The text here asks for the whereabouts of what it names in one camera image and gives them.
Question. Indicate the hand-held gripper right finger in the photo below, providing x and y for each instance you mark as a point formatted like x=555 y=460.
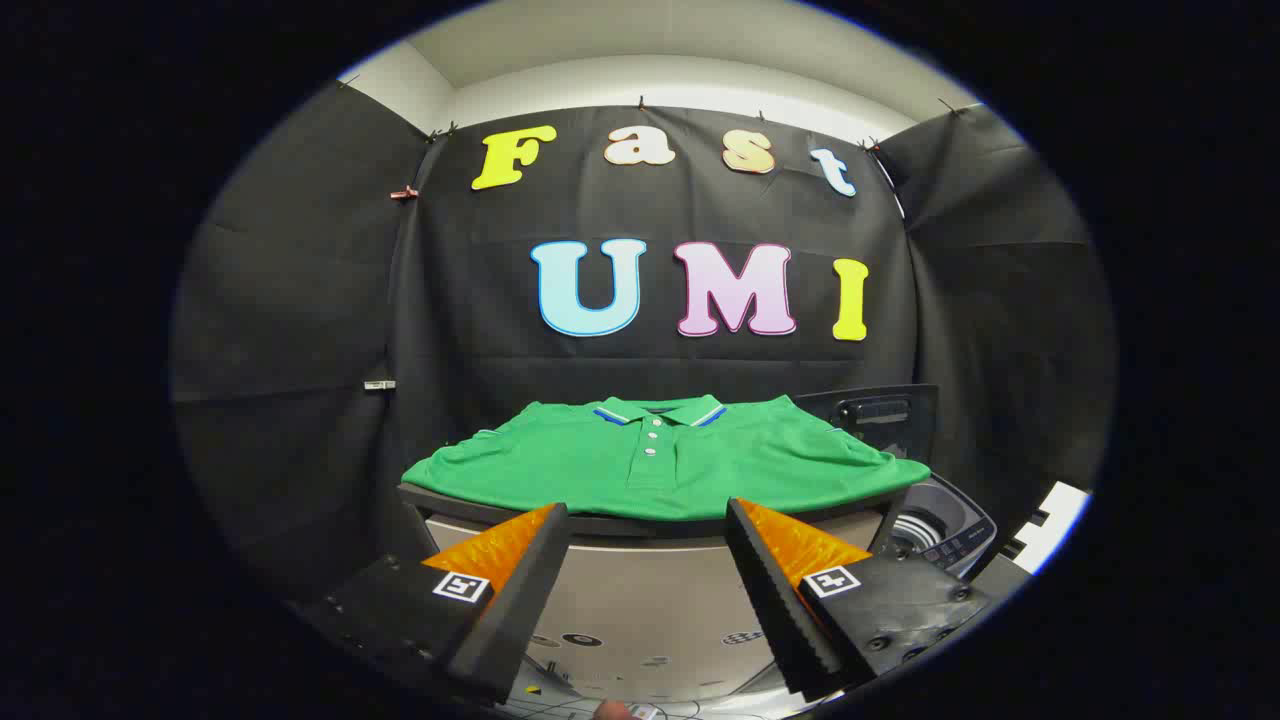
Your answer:
x=775 y=600

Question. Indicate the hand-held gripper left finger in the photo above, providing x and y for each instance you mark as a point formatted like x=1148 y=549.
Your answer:
x=515 y=600

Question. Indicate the green polo shirt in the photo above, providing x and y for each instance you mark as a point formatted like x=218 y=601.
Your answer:
x=560 y=465

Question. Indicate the grey washing machine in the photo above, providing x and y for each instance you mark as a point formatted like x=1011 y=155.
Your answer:
x=950 y=525

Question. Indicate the dark glass washing machine lid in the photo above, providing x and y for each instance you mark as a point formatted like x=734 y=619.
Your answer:
x=880 y=415

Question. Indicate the grey table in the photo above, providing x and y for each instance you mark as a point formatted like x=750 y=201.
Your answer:
x=640 y=590

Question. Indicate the white board with black marks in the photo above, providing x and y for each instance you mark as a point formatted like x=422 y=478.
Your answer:
x=1055 y=520

